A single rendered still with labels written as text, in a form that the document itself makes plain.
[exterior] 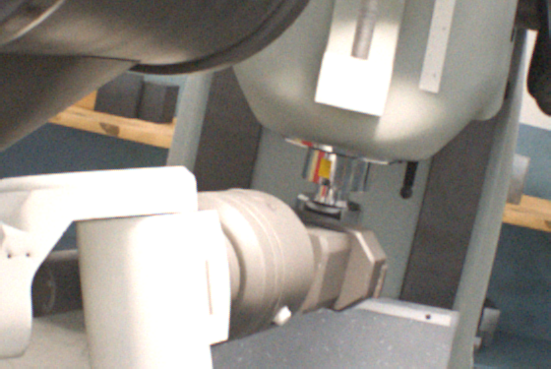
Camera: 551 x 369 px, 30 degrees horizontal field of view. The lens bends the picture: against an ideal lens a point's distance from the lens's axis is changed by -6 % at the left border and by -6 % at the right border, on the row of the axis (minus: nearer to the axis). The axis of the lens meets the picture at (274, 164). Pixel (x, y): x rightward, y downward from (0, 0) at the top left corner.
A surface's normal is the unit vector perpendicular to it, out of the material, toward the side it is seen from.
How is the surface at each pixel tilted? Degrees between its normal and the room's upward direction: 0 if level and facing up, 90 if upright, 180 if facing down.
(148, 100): 90
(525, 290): 90
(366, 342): 63
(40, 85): 134
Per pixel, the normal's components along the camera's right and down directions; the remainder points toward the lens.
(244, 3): 0.68, 0.70
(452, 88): 0.32, 0.42
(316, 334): 0.02, -0.34
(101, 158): -0.09, 0.11
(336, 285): 0.88, 0.24
